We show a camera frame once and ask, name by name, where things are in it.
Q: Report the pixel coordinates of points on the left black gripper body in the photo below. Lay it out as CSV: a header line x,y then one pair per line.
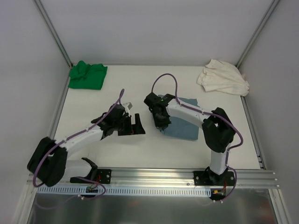
x,y
126,126

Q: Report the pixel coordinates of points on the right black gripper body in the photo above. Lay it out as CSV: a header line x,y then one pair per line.
x,y
162,119

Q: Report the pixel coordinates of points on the blue-grey t-shirt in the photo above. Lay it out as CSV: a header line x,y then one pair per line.
x,y
181,129

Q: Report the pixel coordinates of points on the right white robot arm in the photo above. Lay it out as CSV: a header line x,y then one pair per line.
x,y
216,127

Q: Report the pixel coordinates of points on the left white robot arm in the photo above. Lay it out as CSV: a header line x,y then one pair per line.
x,y
50,161

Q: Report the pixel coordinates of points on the green folded t-shirt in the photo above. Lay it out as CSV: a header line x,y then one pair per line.
x,y
87,76

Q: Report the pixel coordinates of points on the cream white t-shirt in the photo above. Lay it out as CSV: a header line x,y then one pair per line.
x,y
223,77

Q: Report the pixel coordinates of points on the aluminium mounting rail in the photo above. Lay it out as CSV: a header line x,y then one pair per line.
x,y
154,176

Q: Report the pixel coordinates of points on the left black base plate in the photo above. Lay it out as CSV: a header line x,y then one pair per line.
x,y
98,175

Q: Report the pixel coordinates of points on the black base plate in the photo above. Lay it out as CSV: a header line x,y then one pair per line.
x,y
98,175
208,178

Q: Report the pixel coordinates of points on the white slotted cable duct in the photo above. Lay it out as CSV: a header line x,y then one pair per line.
x,y
125,191

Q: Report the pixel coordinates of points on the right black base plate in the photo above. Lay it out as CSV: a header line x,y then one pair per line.
x,y
208,178

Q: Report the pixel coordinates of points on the left aluminium frame post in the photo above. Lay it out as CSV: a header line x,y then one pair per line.
x,y
47,20

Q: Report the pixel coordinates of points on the aluminium frame post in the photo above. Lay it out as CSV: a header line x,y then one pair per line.
x,y
47,20
263,22

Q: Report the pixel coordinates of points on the right aluminium frame post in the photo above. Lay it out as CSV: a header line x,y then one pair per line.
x,y
263,22

